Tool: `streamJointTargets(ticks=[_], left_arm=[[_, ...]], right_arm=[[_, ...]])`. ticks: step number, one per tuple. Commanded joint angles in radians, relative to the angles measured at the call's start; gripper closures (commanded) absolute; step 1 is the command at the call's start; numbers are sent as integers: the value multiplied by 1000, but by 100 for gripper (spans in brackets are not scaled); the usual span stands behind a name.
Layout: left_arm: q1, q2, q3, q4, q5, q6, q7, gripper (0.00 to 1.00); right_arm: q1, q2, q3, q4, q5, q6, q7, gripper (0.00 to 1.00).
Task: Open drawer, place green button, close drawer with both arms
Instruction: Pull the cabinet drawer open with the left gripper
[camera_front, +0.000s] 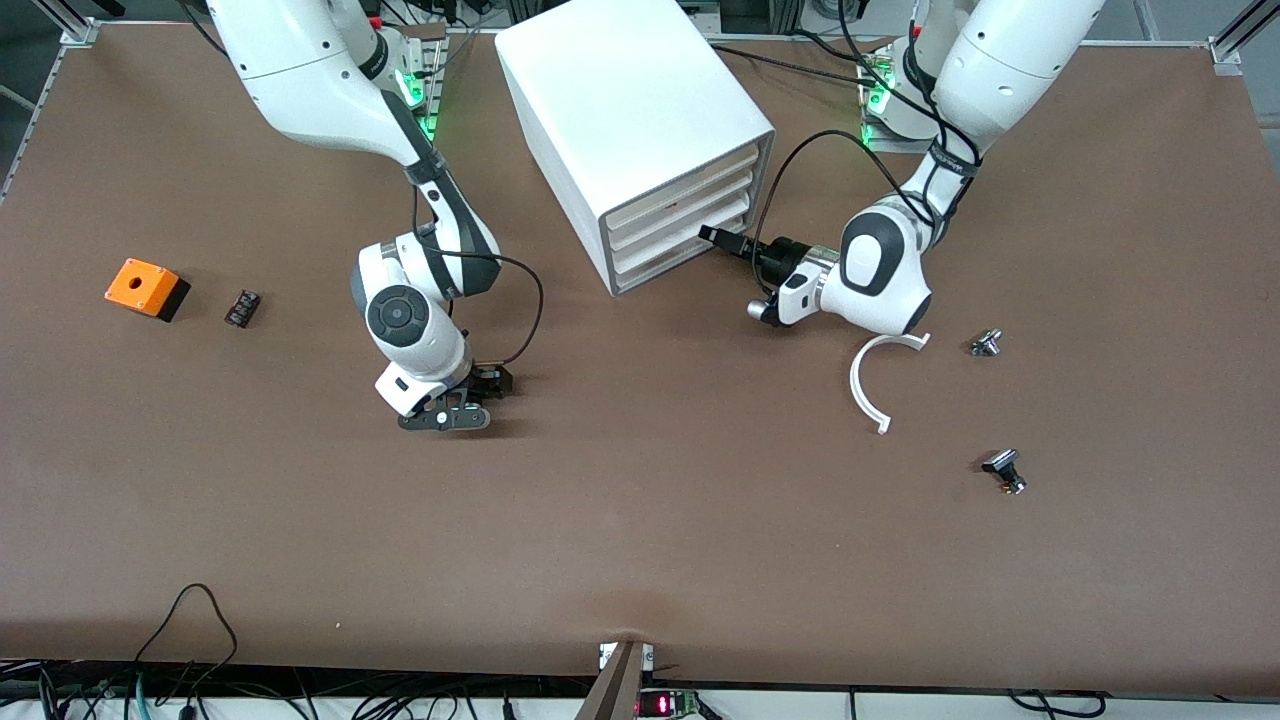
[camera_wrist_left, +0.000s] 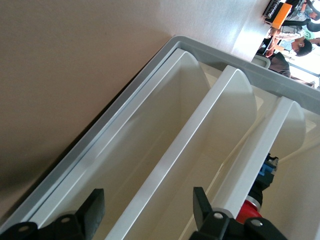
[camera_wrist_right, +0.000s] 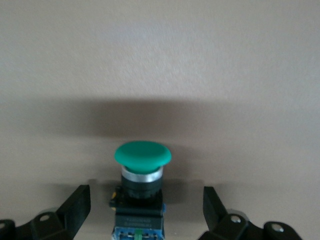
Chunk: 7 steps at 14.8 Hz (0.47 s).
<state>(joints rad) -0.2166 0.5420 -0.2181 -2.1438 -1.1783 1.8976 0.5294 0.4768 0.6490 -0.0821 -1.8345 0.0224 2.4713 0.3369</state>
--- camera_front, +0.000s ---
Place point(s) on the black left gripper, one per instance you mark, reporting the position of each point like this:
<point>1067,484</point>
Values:
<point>775,260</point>

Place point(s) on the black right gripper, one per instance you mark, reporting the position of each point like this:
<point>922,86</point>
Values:
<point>490,379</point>

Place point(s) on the white plastic drawer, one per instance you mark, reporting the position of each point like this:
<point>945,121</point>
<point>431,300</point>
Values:
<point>680,193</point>
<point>670,238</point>
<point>680,214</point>
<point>670,260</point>

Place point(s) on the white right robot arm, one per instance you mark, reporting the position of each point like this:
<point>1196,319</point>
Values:
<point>300,70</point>

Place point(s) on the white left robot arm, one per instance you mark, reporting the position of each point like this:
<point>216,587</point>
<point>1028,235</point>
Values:
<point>1000,60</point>

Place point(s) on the white drawer cabinet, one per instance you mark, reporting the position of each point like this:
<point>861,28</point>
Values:
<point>620,100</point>

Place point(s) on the black square push button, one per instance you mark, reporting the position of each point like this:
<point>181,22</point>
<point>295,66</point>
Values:
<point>1000,462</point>

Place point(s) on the small black electronic component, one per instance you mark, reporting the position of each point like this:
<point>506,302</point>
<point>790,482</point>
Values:
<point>243,308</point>

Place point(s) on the red LED display device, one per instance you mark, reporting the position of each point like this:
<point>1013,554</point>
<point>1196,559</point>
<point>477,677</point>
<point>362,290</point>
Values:
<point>660,704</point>

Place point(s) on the orange box with hole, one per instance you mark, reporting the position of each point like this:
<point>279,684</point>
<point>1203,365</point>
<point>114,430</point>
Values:
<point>135,285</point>

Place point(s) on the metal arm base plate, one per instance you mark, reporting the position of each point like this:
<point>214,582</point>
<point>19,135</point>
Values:
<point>890,143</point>
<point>437,95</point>

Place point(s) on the small silver metal switch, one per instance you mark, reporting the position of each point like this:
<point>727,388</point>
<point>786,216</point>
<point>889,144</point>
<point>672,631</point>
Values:
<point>985,345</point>

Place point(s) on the brown camera post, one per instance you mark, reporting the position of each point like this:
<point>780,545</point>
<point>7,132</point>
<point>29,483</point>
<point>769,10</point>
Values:
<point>615,690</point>

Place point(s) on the aluminium frame profile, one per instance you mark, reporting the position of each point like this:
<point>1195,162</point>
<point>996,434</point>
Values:
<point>1225,52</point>
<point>75,30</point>

